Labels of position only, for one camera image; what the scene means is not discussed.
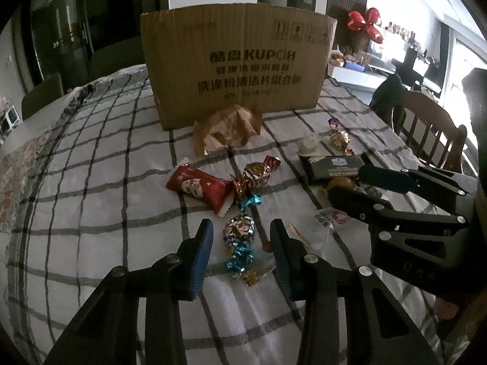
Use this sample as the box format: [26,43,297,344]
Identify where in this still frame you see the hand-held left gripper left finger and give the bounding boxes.
[44,218,214,365]

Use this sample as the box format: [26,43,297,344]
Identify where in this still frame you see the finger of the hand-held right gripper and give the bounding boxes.
[359,164,478,214]
[329,188,476,305]

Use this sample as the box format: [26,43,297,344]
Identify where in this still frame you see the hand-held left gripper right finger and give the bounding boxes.
[269,218,444,365]

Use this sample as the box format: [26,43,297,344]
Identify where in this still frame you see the yellow snack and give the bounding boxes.
[323,176,360,198]

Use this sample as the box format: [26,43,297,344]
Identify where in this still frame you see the black snack bar packet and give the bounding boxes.
[298,151,375,188]

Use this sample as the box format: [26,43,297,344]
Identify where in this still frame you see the white gold-edged snack packet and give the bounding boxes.
[286,209,335,261]

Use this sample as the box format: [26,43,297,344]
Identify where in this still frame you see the blue gold candy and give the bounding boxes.
[222,194,264,279]

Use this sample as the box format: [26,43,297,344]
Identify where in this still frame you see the brown cardboard box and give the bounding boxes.
[140,2,338,132]

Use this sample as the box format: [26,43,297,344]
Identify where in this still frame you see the person's right hand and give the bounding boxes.
[434,296,463,321]

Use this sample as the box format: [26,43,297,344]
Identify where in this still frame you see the gold candy purple ends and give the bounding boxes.
[327,118,354,156]

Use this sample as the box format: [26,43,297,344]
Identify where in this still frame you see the small white wrapped snack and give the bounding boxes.
[297,134,322,155]

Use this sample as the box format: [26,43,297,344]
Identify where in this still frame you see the red snack packet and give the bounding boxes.
[165,163,233,217]

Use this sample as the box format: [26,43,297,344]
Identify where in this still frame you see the wooden chair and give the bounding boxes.
[392,91,468,172]

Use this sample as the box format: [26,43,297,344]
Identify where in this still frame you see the dark green garment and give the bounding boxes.
[371,73,408,122]

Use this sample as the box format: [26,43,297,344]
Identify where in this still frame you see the gold red wrapped candy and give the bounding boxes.
[229,155,282,204]

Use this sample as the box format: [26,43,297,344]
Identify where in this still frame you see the grey checked tablecloth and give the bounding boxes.
[0,64,480,365]

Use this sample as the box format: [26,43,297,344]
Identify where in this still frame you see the white low cabinet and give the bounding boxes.
[327,63,385,92]

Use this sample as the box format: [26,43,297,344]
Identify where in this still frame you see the black stand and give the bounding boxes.
[391,49,427,85]

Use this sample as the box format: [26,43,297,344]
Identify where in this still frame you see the floral patterned cloth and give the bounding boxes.
[0,129,52,233]

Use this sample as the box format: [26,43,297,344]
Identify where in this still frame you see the dark upholstered chair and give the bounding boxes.
[21,72,65,120]
[89,37,147,75]

